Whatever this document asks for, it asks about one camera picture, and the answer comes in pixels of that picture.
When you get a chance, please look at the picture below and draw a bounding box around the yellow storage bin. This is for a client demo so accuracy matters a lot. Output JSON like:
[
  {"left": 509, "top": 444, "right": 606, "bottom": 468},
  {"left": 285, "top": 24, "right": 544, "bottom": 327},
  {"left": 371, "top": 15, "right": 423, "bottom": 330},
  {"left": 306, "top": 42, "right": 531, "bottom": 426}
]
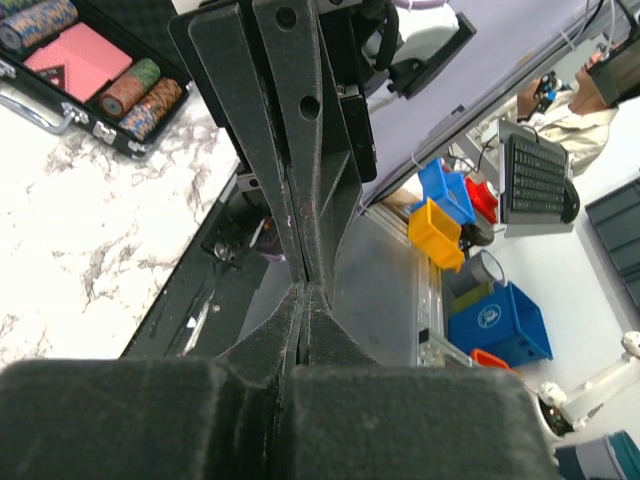
[{"left": 408, "top": 198, "right": 465, "bottom": 272}]

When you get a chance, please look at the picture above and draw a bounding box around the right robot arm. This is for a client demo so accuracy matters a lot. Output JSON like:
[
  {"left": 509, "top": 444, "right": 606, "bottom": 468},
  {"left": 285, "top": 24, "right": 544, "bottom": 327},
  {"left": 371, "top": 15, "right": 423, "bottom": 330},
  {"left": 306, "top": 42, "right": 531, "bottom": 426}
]
[{"left": 168, "top": 1, "right": 476, "bottom": 297}]

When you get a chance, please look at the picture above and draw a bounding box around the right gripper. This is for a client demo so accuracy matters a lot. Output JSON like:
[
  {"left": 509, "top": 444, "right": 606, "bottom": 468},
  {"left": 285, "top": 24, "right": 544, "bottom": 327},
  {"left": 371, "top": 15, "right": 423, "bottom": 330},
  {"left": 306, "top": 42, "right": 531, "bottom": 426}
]
[{"left": 169, "top": 1, "right": 400, "bottom": 298}]

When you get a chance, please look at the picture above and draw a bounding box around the person in beige shirt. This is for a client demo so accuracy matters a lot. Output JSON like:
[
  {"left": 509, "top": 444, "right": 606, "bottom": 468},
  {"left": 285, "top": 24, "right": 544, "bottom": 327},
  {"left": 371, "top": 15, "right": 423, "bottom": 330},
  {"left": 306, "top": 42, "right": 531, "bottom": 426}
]
[{"left": 514, "top": 44, "right": 626, "bottom": 176}]

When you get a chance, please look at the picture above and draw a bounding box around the pink card deck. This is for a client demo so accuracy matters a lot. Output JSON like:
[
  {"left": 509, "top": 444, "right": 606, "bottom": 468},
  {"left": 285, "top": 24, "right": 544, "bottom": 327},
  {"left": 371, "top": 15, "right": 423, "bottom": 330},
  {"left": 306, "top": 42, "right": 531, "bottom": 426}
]
[{"left": 24, "top": 22, "right": 133, "bottom": 102}]

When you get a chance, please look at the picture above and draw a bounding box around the large blue bin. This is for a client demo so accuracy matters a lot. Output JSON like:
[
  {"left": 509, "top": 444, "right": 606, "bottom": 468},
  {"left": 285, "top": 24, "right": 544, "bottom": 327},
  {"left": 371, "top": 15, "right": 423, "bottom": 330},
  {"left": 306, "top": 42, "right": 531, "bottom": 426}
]
[{"left": 448, "top": 282, "right": 554, "bottom": 368}]

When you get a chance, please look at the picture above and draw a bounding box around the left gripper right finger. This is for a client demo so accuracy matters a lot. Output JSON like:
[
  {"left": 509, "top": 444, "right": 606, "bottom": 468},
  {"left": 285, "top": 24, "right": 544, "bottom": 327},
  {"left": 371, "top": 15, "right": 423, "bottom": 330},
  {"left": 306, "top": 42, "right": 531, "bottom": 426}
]
[{"left": 279, "top": 284, "right": 557, "bottom": 479}]

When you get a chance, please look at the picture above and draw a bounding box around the blue storage bin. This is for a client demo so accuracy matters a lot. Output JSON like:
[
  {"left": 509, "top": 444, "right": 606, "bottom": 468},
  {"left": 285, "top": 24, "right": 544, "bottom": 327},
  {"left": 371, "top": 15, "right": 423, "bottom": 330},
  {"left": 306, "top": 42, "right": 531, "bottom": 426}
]
[{"left": 412, "top": 158, "right": 476, "bottom": 225}]

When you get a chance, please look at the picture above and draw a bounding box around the black keyboard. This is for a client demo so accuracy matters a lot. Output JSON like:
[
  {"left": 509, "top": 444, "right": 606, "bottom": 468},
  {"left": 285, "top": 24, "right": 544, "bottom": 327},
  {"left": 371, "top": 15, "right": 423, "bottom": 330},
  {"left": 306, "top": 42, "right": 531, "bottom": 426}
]
[{"left": 498, "top": 119, "right": 580, "bottom": 225}]

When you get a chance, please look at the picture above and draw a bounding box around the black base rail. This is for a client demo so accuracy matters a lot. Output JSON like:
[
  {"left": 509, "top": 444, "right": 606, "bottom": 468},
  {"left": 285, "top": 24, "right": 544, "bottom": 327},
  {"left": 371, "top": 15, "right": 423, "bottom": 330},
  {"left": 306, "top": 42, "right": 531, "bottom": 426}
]
[{"left": 121, "top": 173, "right": 268, "bottom": 358}]

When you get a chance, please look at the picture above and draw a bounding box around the black poker chip case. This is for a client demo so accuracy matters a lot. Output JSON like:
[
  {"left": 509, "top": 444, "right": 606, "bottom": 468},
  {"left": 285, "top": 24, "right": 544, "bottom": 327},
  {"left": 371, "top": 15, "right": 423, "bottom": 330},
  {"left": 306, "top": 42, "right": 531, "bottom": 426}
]
[{"left": 1, "top": 1, "right": 191, "bottom": 160}]

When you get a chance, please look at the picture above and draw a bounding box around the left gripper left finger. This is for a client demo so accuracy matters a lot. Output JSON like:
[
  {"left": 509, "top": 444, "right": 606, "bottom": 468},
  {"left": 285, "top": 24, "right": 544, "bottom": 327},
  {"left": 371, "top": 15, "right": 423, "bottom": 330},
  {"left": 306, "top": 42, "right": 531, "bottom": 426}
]
[{"left": 1, "top": 285, "right": 303, "bottom": 479}]

